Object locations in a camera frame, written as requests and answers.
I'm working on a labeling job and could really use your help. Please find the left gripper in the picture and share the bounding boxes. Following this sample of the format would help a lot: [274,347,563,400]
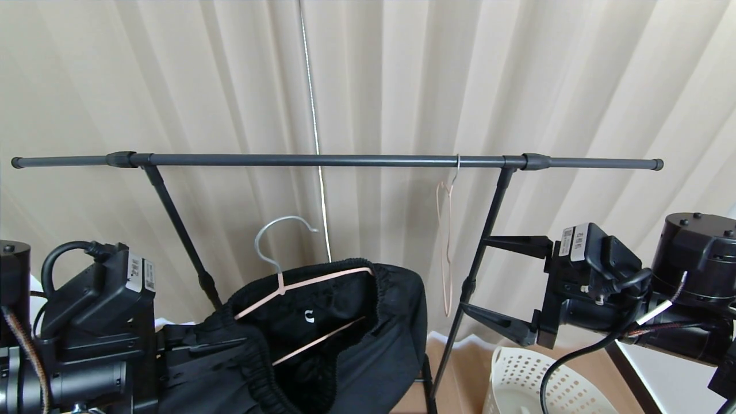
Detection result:
[0,299,249,414]

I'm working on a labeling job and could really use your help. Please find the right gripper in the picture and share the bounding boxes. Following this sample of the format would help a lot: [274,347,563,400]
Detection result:
[460,235,647,350]

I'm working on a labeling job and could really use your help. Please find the pink clothes hanger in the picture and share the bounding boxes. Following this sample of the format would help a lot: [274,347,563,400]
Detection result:
[435,155,462,319]
[235,216,375,367]

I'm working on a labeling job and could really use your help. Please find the black shorts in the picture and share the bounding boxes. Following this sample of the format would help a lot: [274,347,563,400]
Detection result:
[158,259,429,414]

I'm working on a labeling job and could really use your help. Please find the white laundry basket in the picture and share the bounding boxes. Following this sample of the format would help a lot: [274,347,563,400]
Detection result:
[482,345,619,414]

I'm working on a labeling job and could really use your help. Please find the black clothes rack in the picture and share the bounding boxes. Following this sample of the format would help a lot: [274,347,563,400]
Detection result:
[11,151,664,414]

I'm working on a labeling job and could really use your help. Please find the beige curtain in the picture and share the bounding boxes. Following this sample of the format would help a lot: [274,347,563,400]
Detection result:
[0,0,736,346]

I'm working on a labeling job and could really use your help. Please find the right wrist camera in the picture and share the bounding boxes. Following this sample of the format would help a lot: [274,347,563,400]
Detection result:
[557,223,654,305]

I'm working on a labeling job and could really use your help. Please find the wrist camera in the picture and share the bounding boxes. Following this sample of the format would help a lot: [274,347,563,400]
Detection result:
[39,244,157,348]
[557,223,654,305]

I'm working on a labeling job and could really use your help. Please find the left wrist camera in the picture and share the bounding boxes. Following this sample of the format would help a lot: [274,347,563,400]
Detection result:
[39,244,157,348]

